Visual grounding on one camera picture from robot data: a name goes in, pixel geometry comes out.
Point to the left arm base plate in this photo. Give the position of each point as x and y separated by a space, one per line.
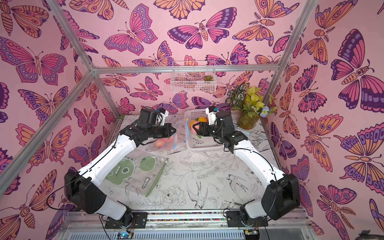
133 220

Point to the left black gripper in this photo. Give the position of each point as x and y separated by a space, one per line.
167 127

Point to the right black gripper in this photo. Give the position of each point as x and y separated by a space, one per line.
207 129

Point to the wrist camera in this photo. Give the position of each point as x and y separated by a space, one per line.
211 113
163 115

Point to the white wire wall basket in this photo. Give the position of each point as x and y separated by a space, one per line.
194 77

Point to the pink plastic basket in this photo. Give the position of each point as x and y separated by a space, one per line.
193 142

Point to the clear blue-zipper zip-top bag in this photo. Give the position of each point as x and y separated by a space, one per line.
176 141

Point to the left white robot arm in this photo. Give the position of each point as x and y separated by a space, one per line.
82 186

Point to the clear green-zipper zip-top bag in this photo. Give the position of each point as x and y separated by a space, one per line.
138 172

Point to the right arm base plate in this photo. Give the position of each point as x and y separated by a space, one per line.
240 219

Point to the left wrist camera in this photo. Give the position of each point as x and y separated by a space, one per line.
163 115

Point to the pink peach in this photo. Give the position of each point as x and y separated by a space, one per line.
160 143
169 141

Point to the potted artificial plant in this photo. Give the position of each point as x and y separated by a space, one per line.
248 102

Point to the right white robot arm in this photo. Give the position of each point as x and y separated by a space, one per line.
281 194

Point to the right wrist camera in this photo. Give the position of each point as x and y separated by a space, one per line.
211 113

